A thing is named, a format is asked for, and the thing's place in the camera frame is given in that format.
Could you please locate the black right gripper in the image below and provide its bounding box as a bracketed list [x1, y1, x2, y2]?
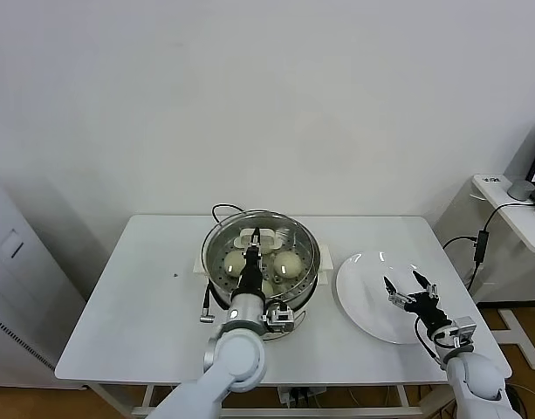
[383, 270, 452, 333]

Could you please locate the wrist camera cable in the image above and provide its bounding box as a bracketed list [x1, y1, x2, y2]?
[199, 283, 218, 325]
[413, 316, 447, 367]

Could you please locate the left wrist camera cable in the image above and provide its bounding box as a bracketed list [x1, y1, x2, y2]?
[199, 283, 218, 325]

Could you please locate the grey usb hub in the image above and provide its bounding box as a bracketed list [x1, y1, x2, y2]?
[475, 230, 489, 264]

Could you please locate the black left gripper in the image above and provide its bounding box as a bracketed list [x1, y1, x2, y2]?
[238, 226, 268, 298]

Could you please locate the thin black cable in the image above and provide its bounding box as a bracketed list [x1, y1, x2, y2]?
[483, 203, 535, 232]
[442, 236, 477, 252]
[465, 260, 482, 292]

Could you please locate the white tall cabinet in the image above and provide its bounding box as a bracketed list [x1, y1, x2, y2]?
[0, 169, 87, 388]

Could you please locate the white power strip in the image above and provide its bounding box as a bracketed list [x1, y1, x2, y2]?
[278, 386, 327, 405]

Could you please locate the stainless steel steamer basket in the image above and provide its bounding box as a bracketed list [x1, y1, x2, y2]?
[203, 212, 323, 312]

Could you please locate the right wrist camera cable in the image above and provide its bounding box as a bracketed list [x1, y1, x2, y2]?
[413, 316, 447, 367]

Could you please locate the white table frame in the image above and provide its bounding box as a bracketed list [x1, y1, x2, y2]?
[81, 383, 502, 419]

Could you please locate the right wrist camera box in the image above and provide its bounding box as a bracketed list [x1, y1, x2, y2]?
[449, 316, 477, 348]

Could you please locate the white side desk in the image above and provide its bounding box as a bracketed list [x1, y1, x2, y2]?
[470, 173, 535, 372]

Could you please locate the glass lid with cream handle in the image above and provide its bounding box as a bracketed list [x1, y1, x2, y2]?
[201, 209, 321, 309]

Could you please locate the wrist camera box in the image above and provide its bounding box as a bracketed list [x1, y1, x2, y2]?
[265, 304, 295, 335]
[449, 316, 477, 348]

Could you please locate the black cooker power cable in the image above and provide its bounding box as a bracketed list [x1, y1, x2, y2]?
[211, 203, 250, 230]

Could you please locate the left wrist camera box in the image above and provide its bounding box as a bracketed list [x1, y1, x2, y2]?
[265, 304, 295, 335]

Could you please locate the cream electric cooker base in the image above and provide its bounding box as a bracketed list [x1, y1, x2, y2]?
[192, 246, 333, 346]

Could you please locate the white round plate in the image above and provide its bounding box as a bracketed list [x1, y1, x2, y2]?
[335, 250, 443, 346]

